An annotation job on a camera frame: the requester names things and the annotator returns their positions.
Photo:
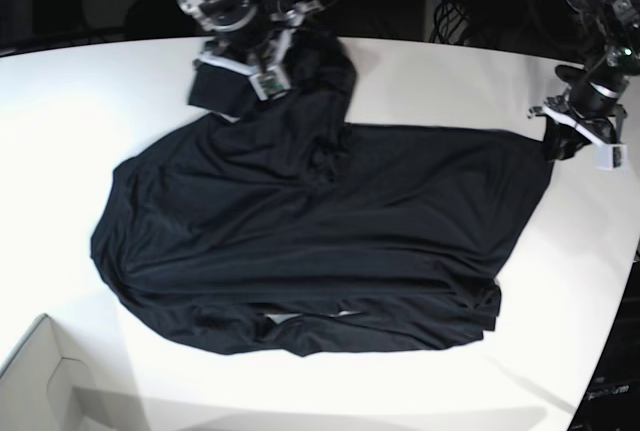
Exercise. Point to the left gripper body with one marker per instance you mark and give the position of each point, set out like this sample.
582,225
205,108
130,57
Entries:
603,127

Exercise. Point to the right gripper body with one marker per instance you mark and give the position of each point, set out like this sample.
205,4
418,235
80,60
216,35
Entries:
256,45

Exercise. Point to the black t-shirt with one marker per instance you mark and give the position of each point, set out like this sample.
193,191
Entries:
287,228

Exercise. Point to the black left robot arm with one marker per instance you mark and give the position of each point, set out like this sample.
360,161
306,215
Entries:
589,106

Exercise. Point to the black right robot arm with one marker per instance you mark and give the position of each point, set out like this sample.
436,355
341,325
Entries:
204,12

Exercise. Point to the white cardboard box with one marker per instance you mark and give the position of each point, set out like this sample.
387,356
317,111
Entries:
36,391

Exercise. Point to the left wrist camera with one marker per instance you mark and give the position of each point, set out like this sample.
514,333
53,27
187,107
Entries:
611,157

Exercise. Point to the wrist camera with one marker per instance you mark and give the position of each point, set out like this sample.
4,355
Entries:
270,84
611,157

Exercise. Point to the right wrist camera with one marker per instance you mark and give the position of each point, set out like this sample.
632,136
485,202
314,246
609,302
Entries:
270,84

